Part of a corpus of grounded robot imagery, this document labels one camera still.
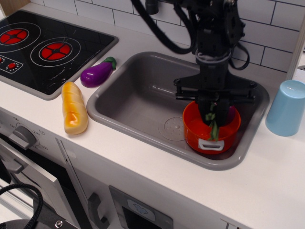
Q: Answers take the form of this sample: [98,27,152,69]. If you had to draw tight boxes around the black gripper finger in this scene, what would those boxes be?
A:
[216,98,232,126]
[197,96,213,124]

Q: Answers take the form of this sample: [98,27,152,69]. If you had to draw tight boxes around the grey dishwasher panel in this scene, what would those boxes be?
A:
[109,186,173,229]

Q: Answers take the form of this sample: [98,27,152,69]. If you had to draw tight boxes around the grey oven knob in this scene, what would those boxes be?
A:
[8,126,37,150]

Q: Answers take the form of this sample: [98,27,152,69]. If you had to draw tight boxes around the purple toy beet green leaves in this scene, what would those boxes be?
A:
[204,102,235,142]

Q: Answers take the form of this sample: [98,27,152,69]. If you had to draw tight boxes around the grey toy sink basin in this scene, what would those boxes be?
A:
[87,52,269,170]

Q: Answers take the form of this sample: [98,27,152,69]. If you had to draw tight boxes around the toy oven door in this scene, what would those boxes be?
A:
[0,140,79,226]

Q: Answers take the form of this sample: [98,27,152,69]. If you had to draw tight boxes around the dark grey toy faucet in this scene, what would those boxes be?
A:
[145,0,159,15]

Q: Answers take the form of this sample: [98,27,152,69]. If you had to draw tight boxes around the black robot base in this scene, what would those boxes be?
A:
[0,200,77,229]

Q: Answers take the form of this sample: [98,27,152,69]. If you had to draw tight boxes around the black toy stove top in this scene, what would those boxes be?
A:
[0,10,119,100]

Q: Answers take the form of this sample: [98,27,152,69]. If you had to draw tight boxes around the light blue plastic cup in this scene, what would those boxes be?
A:
[265,80,305,136]

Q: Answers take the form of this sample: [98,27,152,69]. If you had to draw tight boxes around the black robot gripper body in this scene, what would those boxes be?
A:
[173,63,257,105]

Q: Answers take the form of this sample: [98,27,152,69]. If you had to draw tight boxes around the black braided cable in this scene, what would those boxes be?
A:
[0,183,44,229]

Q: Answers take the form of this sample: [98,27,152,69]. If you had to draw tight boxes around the purple toy eggplant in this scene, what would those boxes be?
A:
[81,57,117,88]

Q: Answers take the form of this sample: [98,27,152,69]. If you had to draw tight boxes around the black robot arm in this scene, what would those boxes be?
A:
[132,0,254,127]

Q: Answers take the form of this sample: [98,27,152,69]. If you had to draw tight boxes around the orange toy pot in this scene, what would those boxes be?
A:
[183,102,241,155]

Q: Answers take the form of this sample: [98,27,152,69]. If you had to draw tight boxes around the toy bread loaf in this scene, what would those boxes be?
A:
[61,82,88,135]

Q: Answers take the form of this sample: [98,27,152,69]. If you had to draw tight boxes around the grey cabinet handle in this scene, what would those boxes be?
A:
[88,193,110,229]

